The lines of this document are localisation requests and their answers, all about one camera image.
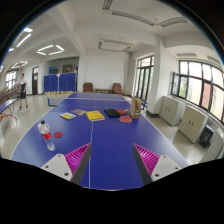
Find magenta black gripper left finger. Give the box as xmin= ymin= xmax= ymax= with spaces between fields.
xmin=42 ymin=143 xmax=92 ymax=185

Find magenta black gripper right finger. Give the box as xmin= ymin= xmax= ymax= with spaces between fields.
xmin=132 ymin=144 xmax=181 ymax=185

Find clear plastic water bottle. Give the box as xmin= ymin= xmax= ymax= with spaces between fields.
xmin=38 ymin=120 xmax=55 ymax=151

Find small red round lid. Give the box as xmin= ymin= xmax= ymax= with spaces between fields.
xmin=54 ymin=132 xmax=63 ymax=138

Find red table tennis paddle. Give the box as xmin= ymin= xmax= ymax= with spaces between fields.
xmin=119 ymin=116 xmax=132 ymax=123

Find grey thin booklet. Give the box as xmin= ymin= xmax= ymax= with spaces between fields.
xmin=71 ymin=109 xmax=86 ymax=116

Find yellow book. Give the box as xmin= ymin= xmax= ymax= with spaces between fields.
xmin=86 ymin=110 xmax=105 ymax=121

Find blue table tennis table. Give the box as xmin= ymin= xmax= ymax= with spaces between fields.
xmin=10 ymin=91 xmax=190 ymax=191

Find beige cabinet far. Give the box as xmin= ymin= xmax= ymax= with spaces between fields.
xmin=159 ymin=96 xmax=186 ymax=126

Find beige cabinet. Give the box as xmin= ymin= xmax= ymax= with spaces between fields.
xmin=179 ymin=106 xmax=208 ymax=143
xmin=159 ymin=96 xmax=186 ymax=126

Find black waste bin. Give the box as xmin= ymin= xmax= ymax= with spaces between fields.
xmin=199 ymin=125 xmax=214 ymax=147

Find beige cabinet near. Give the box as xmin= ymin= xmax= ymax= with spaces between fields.
xmin=179 ymin=106 xmax=208 ymax=143

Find brown cardboard box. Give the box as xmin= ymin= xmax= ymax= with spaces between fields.
xmin=130 ymin=97 xmax=141 ymax=119

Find red paddle behind case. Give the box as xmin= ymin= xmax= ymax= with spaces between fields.
xmin=117 ymin=109 xmax=127 ymax=115

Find black paddle case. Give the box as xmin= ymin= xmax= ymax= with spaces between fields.
xmin=104 ymin=109 xmax=120 ymax=117

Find brown armchair left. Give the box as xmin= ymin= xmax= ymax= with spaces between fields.
xmin=83 ymin=83 xmax=94 ymax=92

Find brown armchair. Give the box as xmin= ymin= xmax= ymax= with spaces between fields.
xmin=112 ymin=83 xmax=124 ymax=95
xmin=83 ymin=83 xmax=94 ymax=92

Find blue partition barriers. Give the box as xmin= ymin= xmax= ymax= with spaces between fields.
xmin=44 ymin=73 xmax=76 ymax=92

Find brown armchair right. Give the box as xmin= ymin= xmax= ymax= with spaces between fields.
xmin=112 ymin=83 xmax=124 ymax=95

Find person in dark clothes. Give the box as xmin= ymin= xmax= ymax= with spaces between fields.
xmin=18 ymin=73 xmax=28 ymax=111

